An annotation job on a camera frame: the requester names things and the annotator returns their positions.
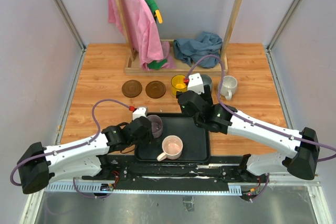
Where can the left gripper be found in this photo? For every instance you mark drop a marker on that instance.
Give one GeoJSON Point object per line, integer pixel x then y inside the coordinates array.
{"type": "Point", "coordinates": [148, 138]}

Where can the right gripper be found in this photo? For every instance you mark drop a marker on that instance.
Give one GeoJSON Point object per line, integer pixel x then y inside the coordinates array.
{"type": "Point", "coordinates": [207, 96]}

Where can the purple cup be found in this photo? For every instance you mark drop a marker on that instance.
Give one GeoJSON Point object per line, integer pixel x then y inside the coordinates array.
{"type": "Point", "coordinates": [157, 125]}

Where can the grey mug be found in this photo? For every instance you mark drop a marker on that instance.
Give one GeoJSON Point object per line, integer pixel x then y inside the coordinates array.
{"type": "Point", "coordinates": [207, 81]}

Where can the yellow cup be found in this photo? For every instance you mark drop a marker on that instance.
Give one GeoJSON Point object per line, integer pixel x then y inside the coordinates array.
{"type": "Point", "coordinates": [178, 84]}

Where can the white cup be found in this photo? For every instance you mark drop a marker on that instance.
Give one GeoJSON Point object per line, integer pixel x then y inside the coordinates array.
{"type": "Point", "coordinates": [228, 87]}

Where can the pink mug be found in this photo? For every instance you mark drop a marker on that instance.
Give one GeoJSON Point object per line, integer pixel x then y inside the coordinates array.
{"type": "Point", "coordinates": [172, 147]}

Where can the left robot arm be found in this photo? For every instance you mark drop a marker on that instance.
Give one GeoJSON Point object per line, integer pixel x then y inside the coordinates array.
{"type": "Point", "coordinates": [41, 165]}

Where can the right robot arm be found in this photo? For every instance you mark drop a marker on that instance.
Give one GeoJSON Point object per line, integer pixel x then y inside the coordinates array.
{"type": "Point", "coordinates": [296, 152]}

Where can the black plastic tray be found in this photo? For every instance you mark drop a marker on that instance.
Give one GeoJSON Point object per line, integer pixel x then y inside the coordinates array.
{"type": "Point", "coordinates": [196, 147]}

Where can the brown wooden saucer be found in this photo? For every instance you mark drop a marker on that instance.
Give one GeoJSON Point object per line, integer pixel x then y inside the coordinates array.
{"type": "Point", "coordinates": [131, 88]}
{"type": "Point", "coordinates": [155, 89]}

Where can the blue crumpled cloth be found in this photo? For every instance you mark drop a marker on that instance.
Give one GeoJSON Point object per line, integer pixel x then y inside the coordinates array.
{"type": "Point", "coordinates": [190, 51]}

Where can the green cloth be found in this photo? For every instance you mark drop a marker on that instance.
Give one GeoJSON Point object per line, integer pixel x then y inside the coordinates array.
{"type": "Point", "coordinates": [156, 65]}

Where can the wooden clothes rack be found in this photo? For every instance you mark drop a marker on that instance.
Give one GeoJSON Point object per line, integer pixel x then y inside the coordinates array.
{"type": "Point", "coordinates": [131, 62]}

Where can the pink shirt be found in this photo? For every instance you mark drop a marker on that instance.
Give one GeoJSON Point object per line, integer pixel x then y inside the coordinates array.
{"type": "Point", "coordinates": [144, 34]}

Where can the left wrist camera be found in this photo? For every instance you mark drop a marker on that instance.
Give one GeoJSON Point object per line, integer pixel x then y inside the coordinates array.
{"type": "Point", "coordinates": [139, 112]}

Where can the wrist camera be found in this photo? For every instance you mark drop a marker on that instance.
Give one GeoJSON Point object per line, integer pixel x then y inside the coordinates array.
{"type": "Point", "coordinates": [195, 83]}
{"type": "Point", "coordinates": [139, 112]}

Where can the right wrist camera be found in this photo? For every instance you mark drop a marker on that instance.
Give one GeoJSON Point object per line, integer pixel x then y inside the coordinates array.
{"type": "Point", "coordinates": [195, 83]}

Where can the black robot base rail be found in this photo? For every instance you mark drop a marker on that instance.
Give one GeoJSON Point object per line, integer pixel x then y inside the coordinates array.
{"type": "Point", "coordinates": [214, 175]}

